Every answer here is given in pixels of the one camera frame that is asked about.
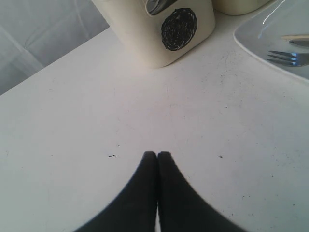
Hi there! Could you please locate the cream bin with triangle mark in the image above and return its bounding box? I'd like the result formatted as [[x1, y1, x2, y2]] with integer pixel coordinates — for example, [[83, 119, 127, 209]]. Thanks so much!
[[212, 0, 270, 16]]

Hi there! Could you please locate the white square plate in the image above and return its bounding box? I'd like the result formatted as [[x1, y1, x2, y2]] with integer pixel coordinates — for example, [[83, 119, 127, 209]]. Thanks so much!
[[234, 0, 309, 85]]

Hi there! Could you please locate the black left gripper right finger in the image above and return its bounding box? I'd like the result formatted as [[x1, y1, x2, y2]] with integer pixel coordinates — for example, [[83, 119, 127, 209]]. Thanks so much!
[[157, 151, 245, 232]]

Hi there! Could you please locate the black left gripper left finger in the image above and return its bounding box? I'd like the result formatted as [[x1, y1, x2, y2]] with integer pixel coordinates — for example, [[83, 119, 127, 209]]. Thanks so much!
[[77, 151, 158, 232]]

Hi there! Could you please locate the stainless steel bowl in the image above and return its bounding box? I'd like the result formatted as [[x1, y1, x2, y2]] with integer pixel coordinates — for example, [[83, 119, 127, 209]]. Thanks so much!
[[146, 0, 177, 15]]

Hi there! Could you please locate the stainless steel fork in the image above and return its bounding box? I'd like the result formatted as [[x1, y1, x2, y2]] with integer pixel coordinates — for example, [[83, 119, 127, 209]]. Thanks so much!
[[267, 51, 309, 67]]

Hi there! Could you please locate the cream bin with circle mark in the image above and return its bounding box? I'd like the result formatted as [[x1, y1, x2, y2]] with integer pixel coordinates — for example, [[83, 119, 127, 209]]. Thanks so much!
[[93, 0, 215, 68]]

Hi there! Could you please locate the stainless steel table knife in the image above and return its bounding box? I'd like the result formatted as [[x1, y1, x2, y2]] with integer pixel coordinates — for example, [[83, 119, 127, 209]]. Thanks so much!
[[289, 39, 309, 48]]

